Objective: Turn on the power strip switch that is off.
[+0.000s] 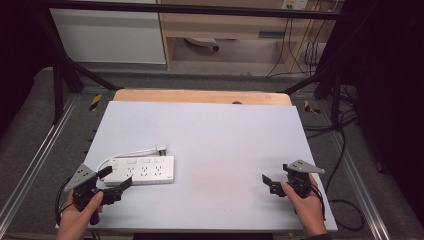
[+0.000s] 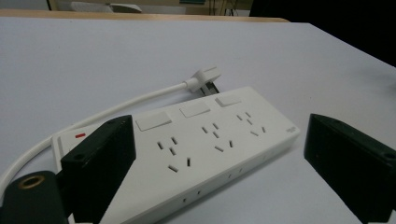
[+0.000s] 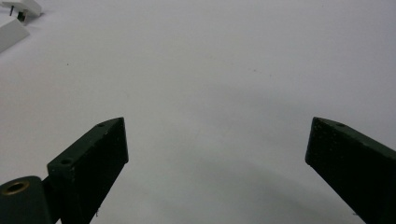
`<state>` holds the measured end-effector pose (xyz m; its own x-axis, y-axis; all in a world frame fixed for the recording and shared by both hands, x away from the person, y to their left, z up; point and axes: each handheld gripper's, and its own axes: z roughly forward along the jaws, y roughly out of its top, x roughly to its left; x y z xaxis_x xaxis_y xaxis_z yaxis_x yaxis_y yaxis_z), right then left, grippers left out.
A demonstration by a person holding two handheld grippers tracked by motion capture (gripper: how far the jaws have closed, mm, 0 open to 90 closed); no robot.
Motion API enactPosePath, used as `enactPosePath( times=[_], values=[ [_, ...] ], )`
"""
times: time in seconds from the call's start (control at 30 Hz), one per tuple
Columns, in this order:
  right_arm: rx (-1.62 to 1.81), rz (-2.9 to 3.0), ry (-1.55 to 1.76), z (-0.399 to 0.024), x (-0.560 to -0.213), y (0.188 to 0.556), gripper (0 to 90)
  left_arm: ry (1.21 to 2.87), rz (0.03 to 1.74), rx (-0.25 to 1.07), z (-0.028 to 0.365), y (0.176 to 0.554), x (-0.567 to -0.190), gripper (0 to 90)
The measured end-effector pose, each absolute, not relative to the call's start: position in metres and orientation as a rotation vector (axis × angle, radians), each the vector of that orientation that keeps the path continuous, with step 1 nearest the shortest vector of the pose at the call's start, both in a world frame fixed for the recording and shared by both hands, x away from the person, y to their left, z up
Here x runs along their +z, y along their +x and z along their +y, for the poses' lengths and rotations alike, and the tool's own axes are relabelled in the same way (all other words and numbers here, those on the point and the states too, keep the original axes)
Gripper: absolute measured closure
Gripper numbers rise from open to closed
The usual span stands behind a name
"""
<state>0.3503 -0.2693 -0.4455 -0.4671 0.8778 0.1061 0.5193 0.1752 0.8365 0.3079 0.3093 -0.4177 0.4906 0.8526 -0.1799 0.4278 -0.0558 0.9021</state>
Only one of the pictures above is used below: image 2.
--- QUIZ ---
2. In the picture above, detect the white power plug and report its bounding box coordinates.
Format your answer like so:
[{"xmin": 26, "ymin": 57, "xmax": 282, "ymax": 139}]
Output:
[{"xmin": 184, "ymin": 64, "xmax": 222, "ymax": 96}]

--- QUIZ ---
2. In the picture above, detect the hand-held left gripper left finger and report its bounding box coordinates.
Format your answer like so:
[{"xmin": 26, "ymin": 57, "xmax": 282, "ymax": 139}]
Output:
[{"xmin": 60, "ymin": 114, "xmax": 137, "ymax": 224}]

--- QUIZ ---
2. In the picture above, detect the white power strip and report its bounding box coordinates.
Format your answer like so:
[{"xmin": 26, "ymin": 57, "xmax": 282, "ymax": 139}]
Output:
[{"xmin": 50, "ymin": 86, "xmax": 302, "ymax": 224}]

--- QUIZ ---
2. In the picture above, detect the white power cable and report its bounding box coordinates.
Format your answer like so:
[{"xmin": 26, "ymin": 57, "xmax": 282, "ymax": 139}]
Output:
[{"xmin": 0, "ymin": 81, "xmax": 191, "ymax": 200}]

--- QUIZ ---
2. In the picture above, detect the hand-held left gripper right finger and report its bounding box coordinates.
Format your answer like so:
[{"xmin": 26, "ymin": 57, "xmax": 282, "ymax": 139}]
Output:
[{"xmin": 304, "ymin": 113, "xmax": 396, "ymax": 224}]

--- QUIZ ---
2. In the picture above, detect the grey chair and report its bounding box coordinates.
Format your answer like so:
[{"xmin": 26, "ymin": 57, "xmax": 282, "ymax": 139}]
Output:
[{"xmin": 70, "ymin": 1, "xmax": 144, "ymax": 14}]

